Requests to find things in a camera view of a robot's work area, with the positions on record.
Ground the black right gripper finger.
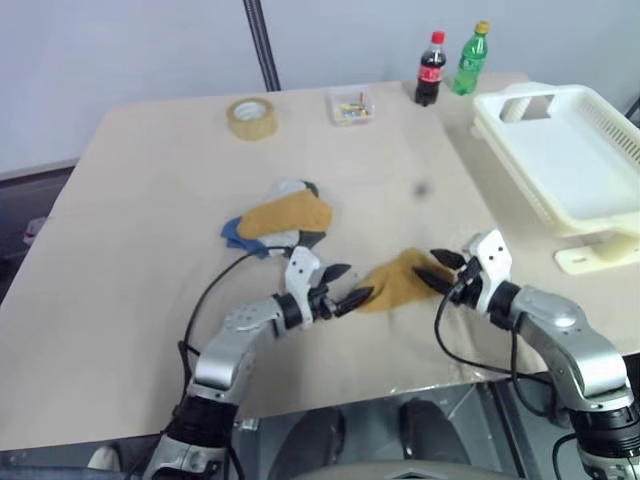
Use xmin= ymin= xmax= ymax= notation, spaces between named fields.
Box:
xmin=430 ymin=247 xmax=467 ymax=270
xmin=412 ymin=267 xmax=454 ymax=297

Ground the black metal pole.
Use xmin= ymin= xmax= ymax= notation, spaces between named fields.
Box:
xmin=242 ymin=0 xmax=282 ymax=93

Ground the grey metal table frame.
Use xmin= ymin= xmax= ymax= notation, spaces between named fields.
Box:
xmin=233 ymin=377 xmax=554 ymax=480

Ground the small white floor object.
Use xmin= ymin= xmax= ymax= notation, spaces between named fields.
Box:
xmin=23 ymin=216 xmax=52 ymax=242

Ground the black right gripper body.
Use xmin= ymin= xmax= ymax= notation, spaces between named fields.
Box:
xmin=447 ymin=256 xmax=485 ymax=306

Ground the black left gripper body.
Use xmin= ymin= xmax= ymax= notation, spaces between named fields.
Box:
xmin=307 ymin=267 xmax=342 ymax=322

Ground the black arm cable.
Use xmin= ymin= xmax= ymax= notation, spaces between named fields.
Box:
xmin=176 ymin=247 xmax=294 ymax=386
xmin=433 ymin=283 xmax=576 ymax=417

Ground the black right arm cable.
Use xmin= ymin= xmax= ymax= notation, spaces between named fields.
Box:
xmin=433 ymin=283 xmax=576 ymax=417

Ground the mustard yellow sock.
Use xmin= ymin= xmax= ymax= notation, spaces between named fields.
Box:
xmin=238 ymin=190 xmax=334 ymax=242
xmin=355 ymin=246 xmax=455 ymax=317

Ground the white plastic basket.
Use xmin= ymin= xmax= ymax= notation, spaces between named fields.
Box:
xmin=469 ymin=83 xmax=640 ymax=239

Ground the clear box of colourful bits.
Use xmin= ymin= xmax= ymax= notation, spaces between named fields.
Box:
xmin=325 ymin=86 xmax=378 ymax=127

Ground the grey sock with dark toe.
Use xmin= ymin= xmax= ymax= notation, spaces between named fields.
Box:
xmin=259 ymin=227 xmax=330 ymax=252

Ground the cola bottle with red cap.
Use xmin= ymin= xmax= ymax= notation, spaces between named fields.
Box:
xmin=413 ymin=30 xmax=448 ymax=108

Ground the white shoe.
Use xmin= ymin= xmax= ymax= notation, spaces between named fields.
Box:
xmin=88 ymin=445 xmax=122 ymax=472

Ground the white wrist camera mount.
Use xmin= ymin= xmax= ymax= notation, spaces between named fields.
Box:
xmin=461 ymin=228 xmax=516 ymax=314
xmin=284 ymin=245 xmax=324 ymax=321

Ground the grey white sock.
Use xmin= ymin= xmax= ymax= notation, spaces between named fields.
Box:
xmin=269 ymin=178 xmax=321 ymax=202

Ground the green bottle with yellow cap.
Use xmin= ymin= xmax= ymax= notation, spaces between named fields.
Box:
xmin=451 ymin=20 xmax=492 ymax=97

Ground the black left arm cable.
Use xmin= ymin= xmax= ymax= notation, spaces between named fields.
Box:
xmin=176 ymin=247 xmax=294 ymax=386

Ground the white plastic basket stand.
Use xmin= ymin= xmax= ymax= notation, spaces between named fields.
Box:
xmin=553 ymin=230 xmax=640 ymax=275

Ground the blue sock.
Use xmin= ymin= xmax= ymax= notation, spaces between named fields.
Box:
xmin=220 ymin=215 xmax=272 ymax=259

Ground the beige packing tape roll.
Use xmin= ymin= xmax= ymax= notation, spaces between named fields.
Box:
xmin=225 ymin=95 xmax=280 ymax=143

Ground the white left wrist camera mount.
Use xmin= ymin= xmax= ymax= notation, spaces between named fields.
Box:
xmin=284 ymin=245 xmax=324 ymax=321

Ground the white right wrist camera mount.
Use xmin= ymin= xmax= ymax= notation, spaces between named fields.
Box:
xmin=461 ymin=228 xmax=516 ymax=314

